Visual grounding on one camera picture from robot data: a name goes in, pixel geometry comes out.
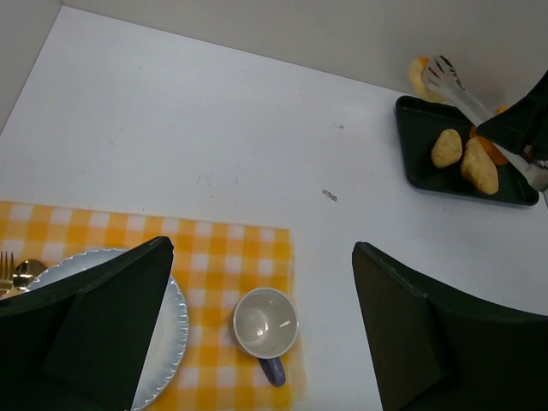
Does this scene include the black tray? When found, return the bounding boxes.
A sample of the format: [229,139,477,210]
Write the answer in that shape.
[395,96,539,206]

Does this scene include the yellow checkered cloth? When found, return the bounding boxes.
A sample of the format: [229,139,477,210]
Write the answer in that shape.
[1,201,307,410]

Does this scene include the ring donut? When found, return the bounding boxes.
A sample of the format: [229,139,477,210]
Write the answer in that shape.
[408,57,450,104]

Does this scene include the oval bread roll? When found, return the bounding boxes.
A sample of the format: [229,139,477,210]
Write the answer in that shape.
[431,128,462,169]

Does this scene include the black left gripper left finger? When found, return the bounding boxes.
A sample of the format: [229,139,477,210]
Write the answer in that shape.
[1,236,173,410]

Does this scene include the metal tongs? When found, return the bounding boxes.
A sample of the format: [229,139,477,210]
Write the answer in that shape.
[422,56,547,192]

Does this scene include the tall orange sugared bread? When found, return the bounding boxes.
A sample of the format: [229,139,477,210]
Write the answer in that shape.
[469,125,508,166]

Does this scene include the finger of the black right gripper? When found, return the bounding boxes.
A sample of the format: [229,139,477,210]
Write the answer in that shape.
[477,74,547,161]

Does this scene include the purple white mug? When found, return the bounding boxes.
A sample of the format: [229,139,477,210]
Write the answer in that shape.
[229,288,299,388]

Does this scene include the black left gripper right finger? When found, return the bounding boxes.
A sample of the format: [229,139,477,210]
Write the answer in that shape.
[352,242,547,410]

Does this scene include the pointed bread roll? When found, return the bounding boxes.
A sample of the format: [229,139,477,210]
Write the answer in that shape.
[461,138,499,195]

